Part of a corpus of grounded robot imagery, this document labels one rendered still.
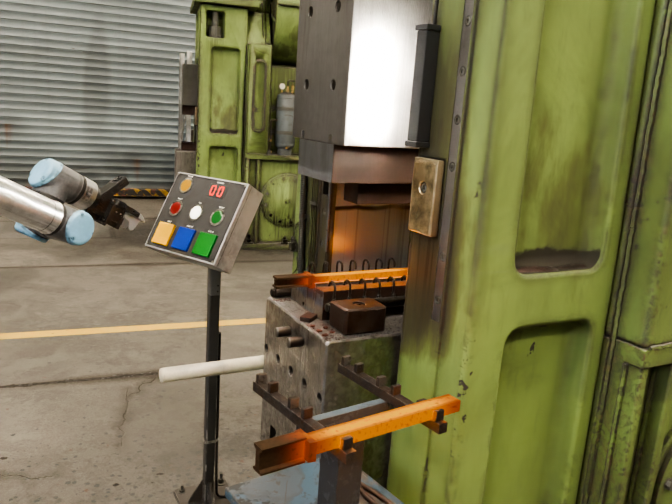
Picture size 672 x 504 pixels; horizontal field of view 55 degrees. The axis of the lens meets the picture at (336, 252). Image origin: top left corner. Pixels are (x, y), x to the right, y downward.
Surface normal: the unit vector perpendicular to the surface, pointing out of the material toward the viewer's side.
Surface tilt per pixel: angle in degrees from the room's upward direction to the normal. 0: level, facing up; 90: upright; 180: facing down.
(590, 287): 90
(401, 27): 90
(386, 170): 90
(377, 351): 90
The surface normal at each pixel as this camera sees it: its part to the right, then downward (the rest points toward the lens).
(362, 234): 0.47, 0.22
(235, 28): 0.25, 0.21
